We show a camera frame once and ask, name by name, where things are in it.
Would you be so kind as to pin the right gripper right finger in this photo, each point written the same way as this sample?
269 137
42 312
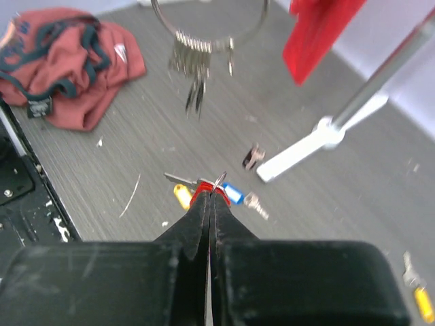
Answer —
224 225

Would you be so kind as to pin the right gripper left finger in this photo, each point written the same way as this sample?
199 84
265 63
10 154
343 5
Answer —
192 230

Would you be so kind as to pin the small key red tag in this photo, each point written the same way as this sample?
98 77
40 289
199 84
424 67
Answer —
201 185

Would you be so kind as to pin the silver key black head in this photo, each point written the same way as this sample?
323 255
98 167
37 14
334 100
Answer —
255 155

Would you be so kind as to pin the wire keyring with keys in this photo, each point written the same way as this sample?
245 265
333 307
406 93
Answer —
191 56

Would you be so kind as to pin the key with orange tag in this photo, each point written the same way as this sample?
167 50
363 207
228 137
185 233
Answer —
420 293

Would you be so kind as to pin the key with blue tag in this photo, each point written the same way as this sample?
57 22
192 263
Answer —
250 200

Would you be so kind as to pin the key with yellow tag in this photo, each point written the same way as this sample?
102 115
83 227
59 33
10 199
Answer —
183 195

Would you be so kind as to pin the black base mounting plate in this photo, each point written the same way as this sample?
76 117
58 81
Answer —
31 211

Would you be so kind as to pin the metal clothes rack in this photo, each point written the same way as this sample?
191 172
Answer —
331 130

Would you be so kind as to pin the maroon shirt on table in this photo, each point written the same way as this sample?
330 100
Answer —
66 66

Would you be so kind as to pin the red shirt on hanger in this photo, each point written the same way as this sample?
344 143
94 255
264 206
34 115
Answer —
319 23

